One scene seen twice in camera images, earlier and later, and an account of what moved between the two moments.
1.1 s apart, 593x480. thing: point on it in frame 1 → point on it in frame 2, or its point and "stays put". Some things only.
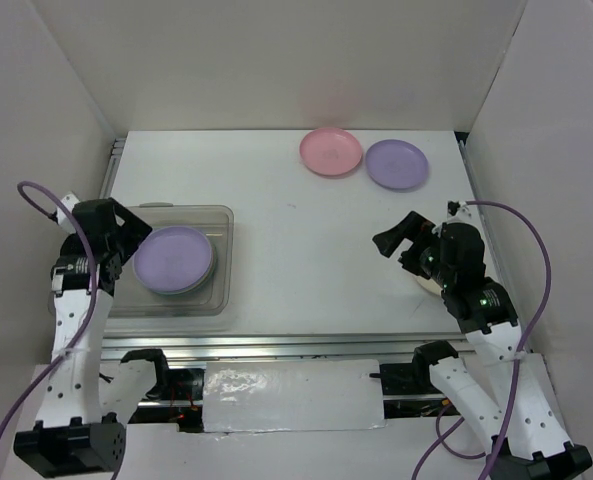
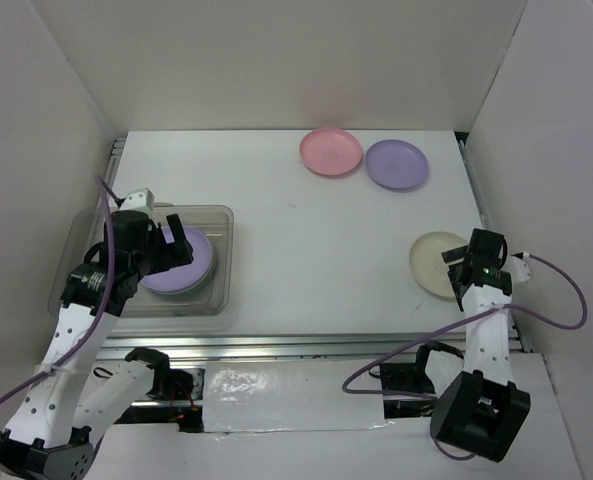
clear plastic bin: (133, 300) stays put
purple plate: (175, 259) stays put
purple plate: (397, 164) stays put
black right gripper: (416, 227) → (456, 254)
